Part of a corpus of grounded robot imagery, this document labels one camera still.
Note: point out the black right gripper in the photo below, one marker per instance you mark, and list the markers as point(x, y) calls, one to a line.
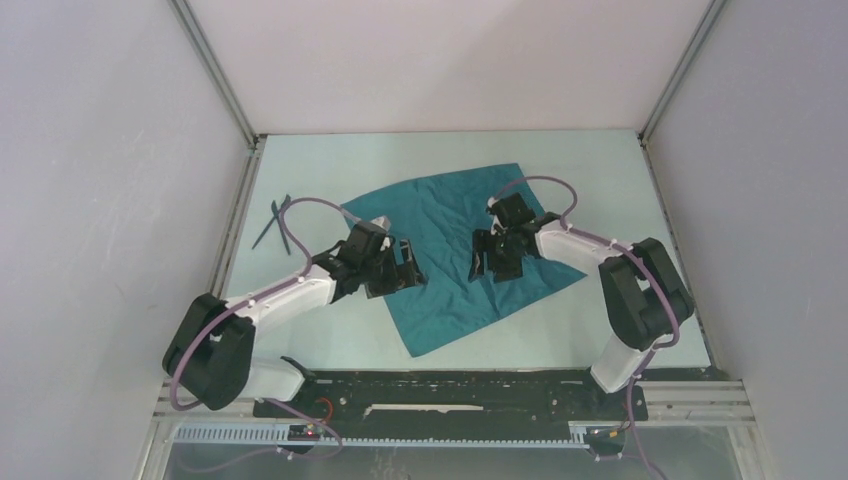
point(484, 240)

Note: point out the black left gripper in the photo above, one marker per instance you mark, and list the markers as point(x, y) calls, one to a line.
point(400, 276)

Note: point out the teal cloth napkin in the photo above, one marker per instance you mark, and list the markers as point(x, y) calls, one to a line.
point(438, 215)

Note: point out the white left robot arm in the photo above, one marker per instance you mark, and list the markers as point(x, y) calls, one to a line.
point(212, 352)

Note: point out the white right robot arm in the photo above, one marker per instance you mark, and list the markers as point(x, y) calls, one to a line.
point(646, 300)

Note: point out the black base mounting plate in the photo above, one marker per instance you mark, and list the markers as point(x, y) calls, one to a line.
point(457, 404)

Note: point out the aluminium left side rail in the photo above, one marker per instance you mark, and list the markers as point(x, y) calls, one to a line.
point(235, 215)

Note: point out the white slotted cable duct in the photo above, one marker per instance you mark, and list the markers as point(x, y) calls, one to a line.
point(285, 435)

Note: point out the aluminium front frame rail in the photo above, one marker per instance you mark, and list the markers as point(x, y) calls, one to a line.
point(667, 403)

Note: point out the aluminium right corner post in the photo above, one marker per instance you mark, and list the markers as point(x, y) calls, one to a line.
point(694, 46)

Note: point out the aluminium corner post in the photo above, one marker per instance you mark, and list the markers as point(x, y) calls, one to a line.
point(198, 39)
point(694, 46)

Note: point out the aluminium left corner post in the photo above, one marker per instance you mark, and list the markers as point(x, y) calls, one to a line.
point(198, 39)

